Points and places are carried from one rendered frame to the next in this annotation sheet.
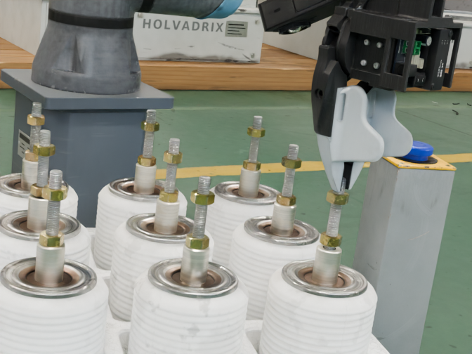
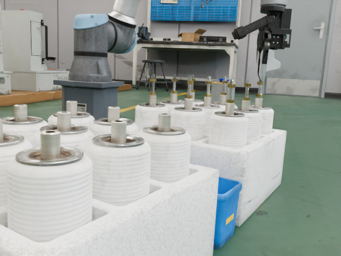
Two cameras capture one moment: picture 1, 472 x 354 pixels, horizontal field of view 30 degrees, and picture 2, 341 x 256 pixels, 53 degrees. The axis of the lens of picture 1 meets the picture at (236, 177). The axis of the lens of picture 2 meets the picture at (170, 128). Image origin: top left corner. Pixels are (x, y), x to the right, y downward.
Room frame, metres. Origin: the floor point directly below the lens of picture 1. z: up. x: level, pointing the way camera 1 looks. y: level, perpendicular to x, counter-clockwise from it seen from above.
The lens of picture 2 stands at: (0.10, 0.80, 0.36)
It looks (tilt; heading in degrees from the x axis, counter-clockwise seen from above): 10 degrees down; 319
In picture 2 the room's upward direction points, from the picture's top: 3 degrees clockwise
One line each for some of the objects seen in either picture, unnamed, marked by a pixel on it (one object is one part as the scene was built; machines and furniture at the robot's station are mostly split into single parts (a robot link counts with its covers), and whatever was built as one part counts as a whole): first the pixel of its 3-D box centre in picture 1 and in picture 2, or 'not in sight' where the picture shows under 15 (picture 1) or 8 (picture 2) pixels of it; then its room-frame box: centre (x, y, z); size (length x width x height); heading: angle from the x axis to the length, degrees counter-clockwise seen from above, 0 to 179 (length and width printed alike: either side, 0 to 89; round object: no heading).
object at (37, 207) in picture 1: (40, 213); (188, 104); (0.76, 0.17, 0.26); 0.02 x 0.02 x 0.03
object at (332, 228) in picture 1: (333, 220); (260, 89); (0.72, -0.09, 0.31); 0.01 x 0.01 x 0.08
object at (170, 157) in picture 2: not in sight; (161, 180); (0.55, 0.43, 0.16); 0.10 x 0.10 x 0.18
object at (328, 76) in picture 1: (338, 81); (264, 49); (0.70, -0.07, 0.43); 0.05 x 0.02 x 0.09; 139
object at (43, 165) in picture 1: (42, 171); (189, 90); (0.76, 0.17, 0.30); 0.01 x 0.01 x 0.08
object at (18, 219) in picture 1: (38, 226); (188, 109); (0.76, 0.17, 0.25); 0.08 x 0.08 x 0.01
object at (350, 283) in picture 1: (324, 279); (258, 107); (0.72, -0.09, 0.25); 0.08 x 0.08 x 0.01
